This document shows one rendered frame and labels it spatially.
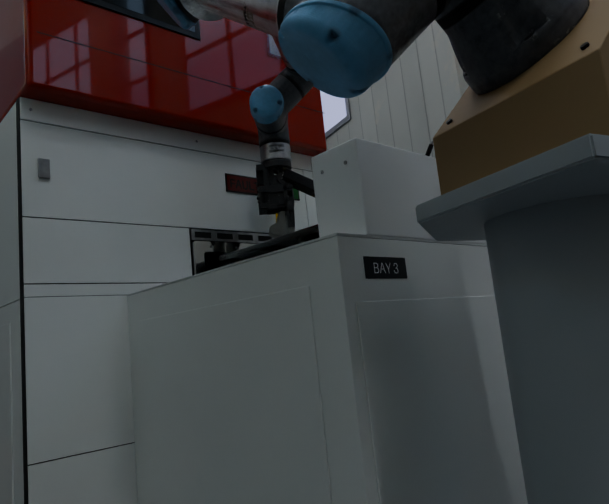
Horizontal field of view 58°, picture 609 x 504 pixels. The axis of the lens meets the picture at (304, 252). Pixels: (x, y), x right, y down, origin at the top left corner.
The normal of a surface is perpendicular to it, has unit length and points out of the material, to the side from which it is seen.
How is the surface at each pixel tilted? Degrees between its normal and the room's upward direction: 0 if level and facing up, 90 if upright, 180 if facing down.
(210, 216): 90
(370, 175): 90
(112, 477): 90
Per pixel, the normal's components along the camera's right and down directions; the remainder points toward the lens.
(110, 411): 0.66, -0.18
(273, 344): -0.74, -0.03
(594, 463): -0.49, -0.09
